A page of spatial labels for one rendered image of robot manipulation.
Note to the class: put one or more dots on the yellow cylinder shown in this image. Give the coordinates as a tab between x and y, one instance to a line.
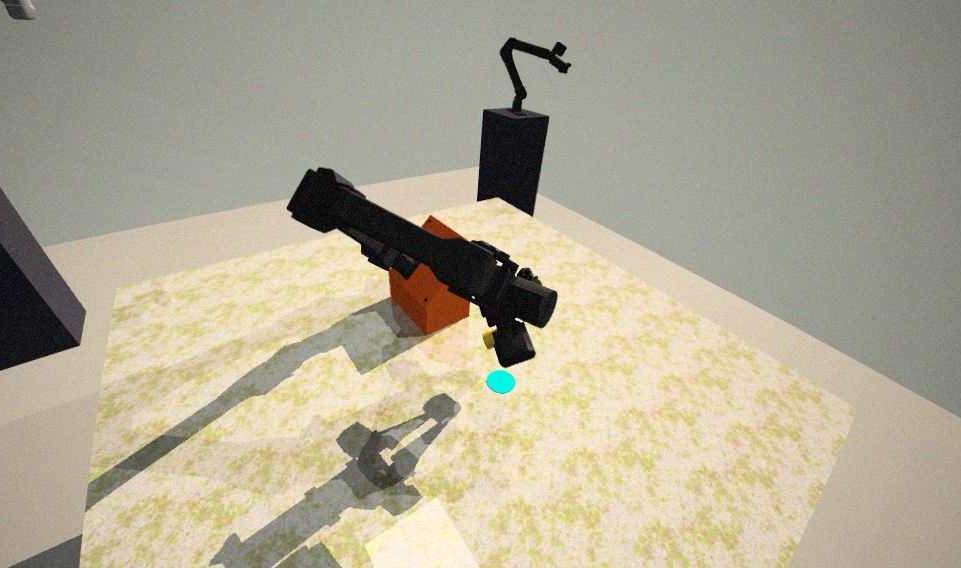
488	339

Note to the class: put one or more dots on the cyan circle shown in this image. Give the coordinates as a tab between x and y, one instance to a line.
501	381

